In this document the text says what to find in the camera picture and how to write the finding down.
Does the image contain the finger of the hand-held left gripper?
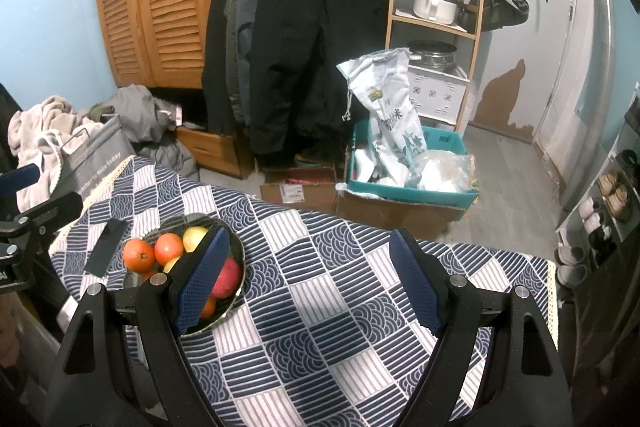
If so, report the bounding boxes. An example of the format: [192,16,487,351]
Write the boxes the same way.
[0,193,84,233]
[0,164,40,194]

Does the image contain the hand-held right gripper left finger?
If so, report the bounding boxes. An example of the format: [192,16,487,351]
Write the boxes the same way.
[44,227,231,427]

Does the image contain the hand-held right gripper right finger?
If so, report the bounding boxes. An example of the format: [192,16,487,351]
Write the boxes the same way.
[389,229,573,427]

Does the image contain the red apple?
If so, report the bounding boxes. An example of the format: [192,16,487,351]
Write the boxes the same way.
[210,257,242,299]

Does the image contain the large pale orange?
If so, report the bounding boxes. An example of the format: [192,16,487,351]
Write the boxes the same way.
[154,233,185,266]

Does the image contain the dark glass bowl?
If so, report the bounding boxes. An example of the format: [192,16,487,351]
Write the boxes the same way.
[122,212,247,338]

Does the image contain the deep-coloured orange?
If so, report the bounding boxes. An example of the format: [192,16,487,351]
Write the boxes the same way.
[122,238,157,272]

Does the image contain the beige fleece garment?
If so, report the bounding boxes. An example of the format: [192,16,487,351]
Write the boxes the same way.
[7,96,101,208]

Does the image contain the grey fabric storage bag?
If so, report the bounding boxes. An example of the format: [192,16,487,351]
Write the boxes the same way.
[62,114,136,202]

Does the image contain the brown cardboard box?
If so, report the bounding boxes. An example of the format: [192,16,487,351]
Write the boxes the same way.
[336,187,463,240]

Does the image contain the teal plastic crate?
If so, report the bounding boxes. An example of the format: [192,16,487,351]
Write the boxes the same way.
[346,124,480,210]

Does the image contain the blue white patterned tablecloth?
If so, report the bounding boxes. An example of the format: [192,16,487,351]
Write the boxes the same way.
[47,154,560,427]

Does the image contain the clear plastic bags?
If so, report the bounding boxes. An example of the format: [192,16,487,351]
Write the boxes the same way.
[405,149,473,192]

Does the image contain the white bags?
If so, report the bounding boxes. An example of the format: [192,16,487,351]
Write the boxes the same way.
[355,147,401,185]

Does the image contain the flat labelled cardboard box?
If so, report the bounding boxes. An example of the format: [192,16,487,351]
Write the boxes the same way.
[260,167,338,214]

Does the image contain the pile of grey clothes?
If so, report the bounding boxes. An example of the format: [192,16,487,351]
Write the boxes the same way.
[90,84,201,180]

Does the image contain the wooden drawer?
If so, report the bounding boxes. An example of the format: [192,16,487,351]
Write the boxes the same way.
[175,127,256,180]

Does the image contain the white printed rice bag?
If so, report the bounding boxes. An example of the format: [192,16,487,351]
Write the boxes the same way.
[336,47,428,185]

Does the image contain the white lattice basket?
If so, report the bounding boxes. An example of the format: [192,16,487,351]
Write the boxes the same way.
[407,67,471,125]

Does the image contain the steel pot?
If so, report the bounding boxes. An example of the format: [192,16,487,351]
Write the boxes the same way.
[407,40,458,70]

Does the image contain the grey shoe rack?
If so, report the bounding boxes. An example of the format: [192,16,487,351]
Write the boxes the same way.
[555,82,640,288]

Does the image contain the white door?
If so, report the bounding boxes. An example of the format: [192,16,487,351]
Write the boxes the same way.
[532,0,608,188]

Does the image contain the black hooded jacket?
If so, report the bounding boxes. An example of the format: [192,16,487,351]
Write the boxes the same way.
[245,0,391,158]

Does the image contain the white cooking pot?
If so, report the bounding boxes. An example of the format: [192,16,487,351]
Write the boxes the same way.
[413,0,459,25]

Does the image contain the grey jacket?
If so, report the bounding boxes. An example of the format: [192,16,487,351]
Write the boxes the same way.
[222,0,271,128]

